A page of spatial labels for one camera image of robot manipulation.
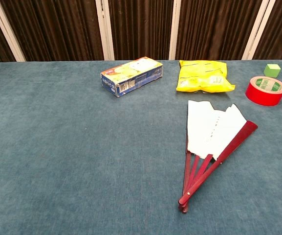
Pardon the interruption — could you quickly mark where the blue and yellow cardboard box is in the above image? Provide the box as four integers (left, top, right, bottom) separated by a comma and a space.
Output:
100, 56, 163, 98

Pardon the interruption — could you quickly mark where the yellow snack bag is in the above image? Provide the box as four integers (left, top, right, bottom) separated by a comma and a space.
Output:
175, 59, 236, 94

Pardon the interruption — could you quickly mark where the green cube block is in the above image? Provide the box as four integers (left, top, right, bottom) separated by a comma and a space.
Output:
263, 64, 282, 78

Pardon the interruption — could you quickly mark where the red adhesive tape roll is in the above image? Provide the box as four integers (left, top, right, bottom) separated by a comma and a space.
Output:
245, 75, 282, 107

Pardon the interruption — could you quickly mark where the red ribbed paper folding fan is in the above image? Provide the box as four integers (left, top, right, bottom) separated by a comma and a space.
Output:
178, 99, 259, 213

